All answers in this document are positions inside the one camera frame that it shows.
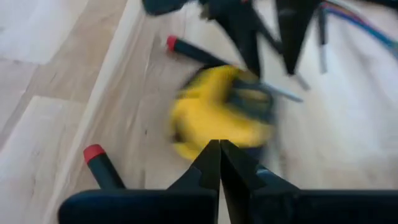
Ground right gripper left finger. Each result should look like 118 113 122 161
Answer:
58 139 222 224

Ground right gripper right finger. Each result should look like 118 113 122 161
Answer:
220 139 398 224

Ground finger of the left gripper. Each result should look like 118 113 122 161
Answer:
275 0 321 76
205 0 262 78

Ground black red-tipped screwdriver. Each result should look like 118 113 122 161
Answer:
317 7 328 75
166 35 304 103
83 144 127 190

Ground yellow black tape measure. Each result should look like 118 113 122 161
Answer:
169 64 276 161

